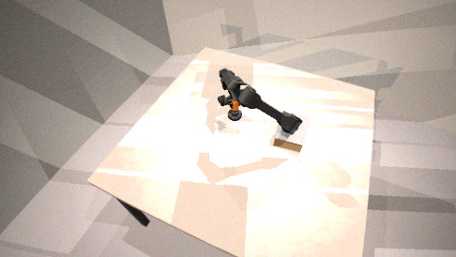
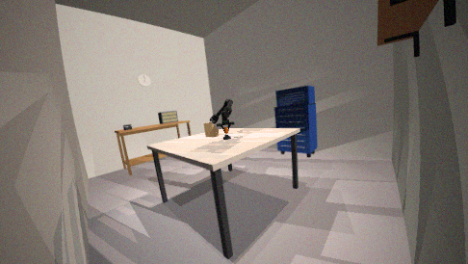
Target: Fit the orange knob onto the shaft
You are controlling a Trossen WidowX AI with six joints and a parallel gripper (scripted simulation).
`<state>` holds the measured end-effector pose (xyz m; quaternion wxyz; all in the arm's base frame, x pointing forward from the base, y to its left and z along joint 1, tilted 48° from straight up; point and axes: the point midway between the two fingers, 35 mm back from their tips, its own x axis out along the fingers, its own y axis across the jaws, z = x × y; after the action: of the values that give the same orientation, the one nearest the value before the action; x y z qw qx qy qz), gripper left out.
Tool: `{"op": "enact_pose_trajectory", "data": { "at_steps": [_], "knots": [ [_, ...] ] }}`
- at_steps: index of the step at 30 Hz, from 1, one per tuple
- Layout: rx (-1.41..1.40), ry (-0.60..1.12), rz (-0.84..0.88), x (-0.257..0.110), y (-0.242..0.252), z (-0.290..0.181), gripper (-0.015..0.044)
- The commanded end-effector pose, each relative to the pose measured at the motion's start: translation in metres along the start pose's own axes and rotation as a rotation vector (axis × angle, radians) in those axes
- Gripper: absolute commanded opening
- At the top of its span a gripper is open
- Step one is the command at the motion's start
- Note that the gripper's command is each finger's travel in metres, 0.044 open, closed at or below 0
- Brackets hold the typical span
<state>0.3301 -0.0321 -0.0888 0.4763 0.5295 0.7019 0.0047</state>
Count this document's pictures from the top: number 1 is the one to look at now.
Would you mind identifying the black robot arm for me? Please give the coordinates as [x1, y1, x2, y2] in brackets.
[219, 68, 303, 135]

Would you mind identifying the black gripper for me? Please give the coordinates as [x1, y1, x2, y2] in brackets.
[218, 88, 244, 109]

